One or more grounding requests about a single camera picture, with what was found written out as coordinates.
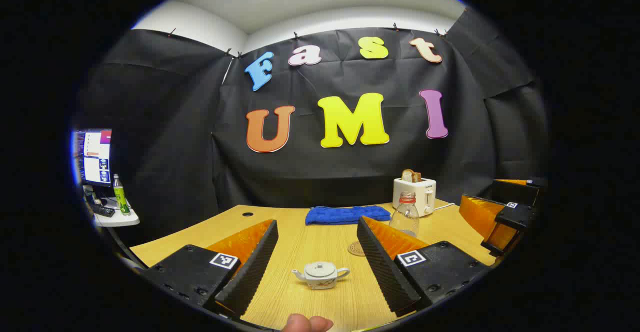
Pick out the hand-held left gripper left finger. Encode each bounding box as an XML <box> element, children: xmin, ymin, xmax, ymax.
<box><xmin>141</xmin><ymin>218</ymin><xmax>280</xmax><ymax>320</ymax></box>

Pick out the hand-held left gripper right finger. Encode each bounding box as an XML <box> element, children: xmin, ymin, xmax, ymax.
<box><xmin>356</xmin><ymin>215</ymin><xmax>493</xmax><ymax>318</ymax></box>

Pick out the clear water bottle red cap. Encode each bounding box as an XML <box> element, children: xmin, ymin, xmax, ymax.
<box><xmin>389</xmin><ymin>192</ymin><xmax>421</xmax><ymax>237</ymax></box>

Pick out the white teacup lid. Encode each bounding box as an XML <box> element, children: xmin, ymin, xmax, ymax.
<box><xmin>304</xmin><ymin>262</ymin><xmax>337</xmax><ymax>278</ymax></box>

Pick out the white ceramic teacup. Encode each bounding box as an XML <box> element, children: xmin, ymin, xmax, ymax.
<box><xmin>291</xmin><ymin>262</ymin><xmax>351</xmax><ymax>290</ymax></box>

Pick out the green drink bottle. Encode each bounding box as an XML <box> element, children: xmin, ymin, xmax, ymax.
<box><xmin>112</xmin><ymin>174</ymin><xmax>131</xmax><ymax>216</ymax></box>

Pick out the blue towel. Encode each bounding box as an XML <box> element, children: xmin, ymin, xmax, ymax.
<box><xmin>305</xmin><ymin>205</ymin><xmax>392</xmax><ymax>226</ymax></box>

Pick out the white toaster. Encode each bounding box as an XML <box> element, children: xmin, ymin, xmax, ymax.
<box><xmin>392</xmin><ymin>177</ymin><xmax>437</xmax><ymax>217</ymax></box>

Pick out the white side table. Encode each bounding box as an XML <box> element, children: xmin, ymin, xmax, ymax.
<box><xmin>92</xmin><ymin>197</ymin><xmax>141</xmax><ymax>228</ymax></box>

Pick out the black backdrop cloth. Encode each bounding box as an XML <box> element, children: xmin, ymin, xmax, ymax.
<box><xmin>75</xmin><ymin>8</ymin><xmax>550</xmax><ymax>247</ymax></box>

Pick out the computer monitor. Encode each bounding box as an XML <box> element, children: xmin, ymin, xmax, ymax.
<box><xmin>71</xmin><ymin>129</ymin><xmax>113</xmax><ymax>187</ymax></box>

